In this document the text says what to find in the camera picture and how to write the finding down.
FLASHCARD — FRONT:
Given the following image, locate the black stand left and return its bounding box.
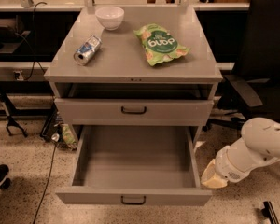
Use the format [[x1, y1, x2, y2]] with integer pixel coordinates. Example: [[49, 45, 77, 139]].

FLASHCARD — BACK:
[[0, 88, 28, 137]]

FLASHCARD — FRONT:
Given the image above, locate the white bowl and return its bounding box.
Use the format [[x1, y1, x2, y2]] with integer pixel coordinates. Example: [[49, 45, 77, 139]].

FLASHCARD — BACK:
[[95, 7, 125, 31]]

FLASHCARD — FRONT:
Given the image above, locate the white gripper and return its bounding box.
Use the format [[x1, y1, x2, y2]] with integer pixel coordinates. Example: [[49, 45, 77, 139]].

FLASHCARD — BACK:
[[201, 140, 255, 189]]

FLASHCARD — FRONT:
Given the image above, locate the black floor cable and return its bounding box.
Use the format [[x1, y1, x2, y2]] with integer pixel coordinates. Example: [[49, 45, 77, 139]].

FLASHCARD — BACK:
[[32, 133, 61, 224]]

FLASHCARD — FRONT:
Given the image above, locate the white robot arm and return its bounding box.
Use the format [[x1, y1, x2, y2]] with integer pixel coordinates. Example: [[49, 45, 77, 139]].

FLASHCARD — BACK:
[[201, 118, 280, 189]]

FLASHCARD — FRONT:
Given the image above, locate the green bag on floor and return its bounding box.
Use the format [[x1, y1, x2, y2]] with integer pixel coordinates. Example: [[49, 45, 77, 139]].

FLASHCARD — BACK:
[[62, 124, 77, 149]]

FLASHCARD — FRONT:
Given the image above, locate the green chip bag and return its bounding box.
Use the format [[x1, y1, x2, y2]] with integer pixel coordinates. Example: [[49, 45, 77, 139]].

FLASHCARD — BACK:
[[133, 23, 189, 66]]

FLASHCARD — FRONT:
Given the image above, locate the black office chair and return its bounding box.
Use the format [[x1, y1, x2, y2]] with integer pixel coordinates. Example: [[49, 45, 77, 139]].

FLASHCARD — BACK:
[[217, 0, 280, 125]]

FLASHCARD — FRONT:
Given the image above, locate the crushed silver soda can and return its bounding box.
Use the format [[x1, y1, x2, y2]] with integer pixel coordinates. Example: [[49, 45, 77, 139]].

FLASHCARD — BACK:
[[74, 35, 102, 65]]

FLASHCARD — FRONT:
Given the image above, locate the grey drawer cabinet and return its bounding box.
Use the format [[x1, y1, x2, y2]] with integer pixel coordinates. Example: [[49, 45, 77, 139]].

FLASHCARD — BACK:
[[45, 6, 222, 139]]

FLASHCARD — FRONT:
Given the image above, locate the grey top drawer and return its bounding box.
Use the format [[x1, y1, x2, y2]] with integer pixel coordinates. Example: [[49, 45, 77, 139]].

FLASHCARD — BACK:
[[55, 98, 213, 126]]

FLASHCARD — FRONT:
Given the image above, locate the black object bottom right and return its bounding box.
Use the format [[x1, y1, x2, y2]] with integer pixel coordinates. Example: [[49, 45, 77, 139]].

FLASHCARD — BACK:
[[261, 201, 279, 224]]

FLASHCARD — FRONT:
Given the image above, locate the grey drawer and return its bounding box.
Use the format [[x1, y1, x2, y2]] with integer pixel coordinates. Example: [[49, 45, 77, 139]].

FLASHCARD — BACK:
[[56, 126, 212, 206], [55, 98, 213, 126]]

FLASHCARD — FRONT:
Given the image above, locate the black chair wheel left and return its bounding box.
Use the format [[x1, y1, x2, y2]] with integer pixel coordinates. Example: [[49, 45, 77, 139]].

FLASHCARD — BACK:
[[0, 164, 11, 189]]

